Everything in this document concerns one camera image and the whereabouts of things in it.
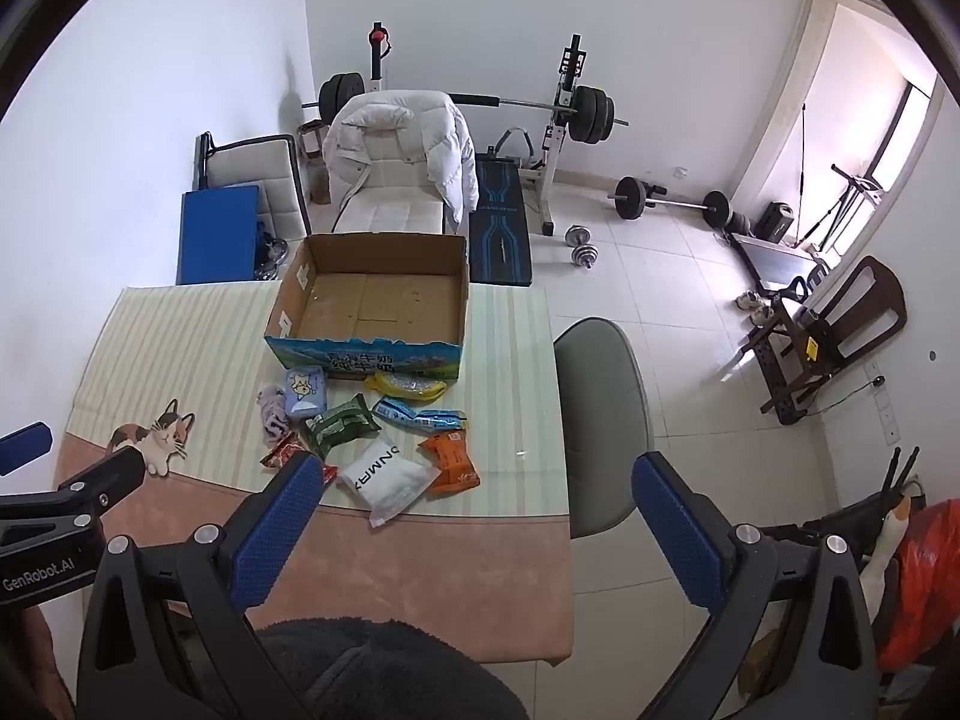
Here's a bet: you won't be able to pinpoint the black box appliance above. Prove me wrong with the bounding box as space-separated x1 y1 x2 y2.
754 201 797 245

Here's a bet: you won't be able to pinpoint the black blue weight bench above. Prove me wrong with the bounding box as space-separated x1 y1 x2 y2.
469 157 535 287

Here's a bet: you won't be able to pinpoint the white soft packet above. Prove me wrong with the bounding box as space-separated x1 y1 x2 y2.
336 431 441 528

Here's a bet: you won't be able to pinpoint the green packet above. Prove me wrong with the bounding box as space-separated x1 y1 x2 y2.
300 394 383 458

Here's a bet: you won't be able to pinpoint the black treadmill deck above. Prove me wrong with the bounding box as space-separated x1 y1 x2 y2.
727 229 830 293

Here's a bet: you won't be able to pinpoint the light blue cartoon packet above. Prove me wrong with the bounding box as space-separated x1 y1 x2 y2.
281 367 327 419

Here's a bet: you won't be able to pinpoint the white goose plush toy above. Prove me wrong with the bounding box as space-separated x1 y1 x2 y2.
859 495 912 605

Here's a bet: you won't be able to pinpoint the short barbell with black plates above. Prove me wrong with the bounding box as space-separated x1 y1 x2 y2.
607 176 732 230

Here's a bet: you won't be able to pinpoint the white padded chair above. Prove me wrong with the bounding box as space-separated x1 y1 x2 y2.
196 133 312 241
330 157 451 235

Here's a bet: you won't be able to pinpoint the grey round chair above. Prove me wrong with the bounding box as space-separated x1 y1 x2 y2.
553 317 657 541

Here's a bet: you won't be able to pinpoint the exercise machine frame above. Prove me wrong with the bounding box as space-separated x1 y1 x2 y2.
795 163 886 252

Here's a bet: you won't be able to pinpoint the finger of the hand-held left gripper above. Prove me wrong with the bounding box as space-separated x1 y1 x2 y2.
52 446 147 533
0 424 53 475

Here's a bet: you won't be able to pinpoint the brown wooden chair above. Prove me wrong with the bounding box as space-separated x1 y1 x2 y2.
739 255 908 425

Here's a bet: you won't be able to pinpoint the clear purple plastic packet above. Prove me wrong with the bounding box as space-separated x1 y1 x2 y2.
257 385 293 451

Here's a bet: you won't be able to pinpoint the white barbell rack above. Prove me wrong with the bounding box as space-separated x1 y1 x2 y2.
367 21 586 237

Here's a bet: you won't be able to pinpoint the cardboard box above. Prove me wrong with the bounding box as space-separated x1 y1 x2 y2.
264 232 472 383

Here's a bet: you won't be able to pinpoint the black router antennas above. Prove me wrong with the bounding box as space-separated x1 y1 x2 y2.
889 446 922 500

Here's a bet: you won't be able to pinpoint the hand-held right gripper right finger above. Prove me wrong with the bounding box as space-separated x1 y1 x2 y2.
631 451 880 720

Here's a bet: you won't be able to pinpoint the blue folded mat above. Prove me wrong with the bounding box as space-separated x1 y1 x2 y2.
176 184 263 286

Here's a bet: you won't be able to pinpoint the white puffer jacket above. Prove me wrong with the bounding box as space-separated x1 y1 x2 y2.
322 90 481 222

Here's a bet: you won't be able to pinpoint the small wooden stool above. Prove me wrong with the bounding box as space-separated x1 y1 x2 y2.
298 120 332 205

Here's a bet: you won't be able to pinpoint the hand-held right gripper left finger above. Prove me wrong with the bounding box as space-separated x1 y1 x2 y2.
75 450 327 720

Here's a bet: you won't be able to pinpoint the orange packet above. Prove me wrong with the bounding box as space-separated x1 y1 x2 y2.
418 427 481 497

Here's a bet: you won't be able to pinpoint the chrome weight plates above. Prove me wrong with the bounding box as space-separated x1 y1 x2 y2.
255 236 292 282

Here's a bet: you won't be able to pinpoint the red snack packet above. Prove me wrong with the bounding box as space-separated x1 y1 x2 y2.
260 440 338 488

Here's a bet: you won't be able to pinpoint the long barbell with black plates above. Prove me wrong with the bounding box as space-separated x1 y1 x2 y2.
301 73 629 147

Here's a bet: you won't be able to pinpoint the orange plastic bag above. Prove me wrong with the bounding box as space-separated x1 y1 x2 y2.
876 499 960 672

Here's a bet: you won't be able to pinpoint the dark fleece garment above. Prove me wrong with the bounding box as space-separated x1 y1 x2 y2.
251 615 530 720

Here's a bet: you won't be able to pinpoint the yellow clear packet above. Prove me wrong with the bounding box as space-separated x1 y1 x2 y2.
366 369 449 400

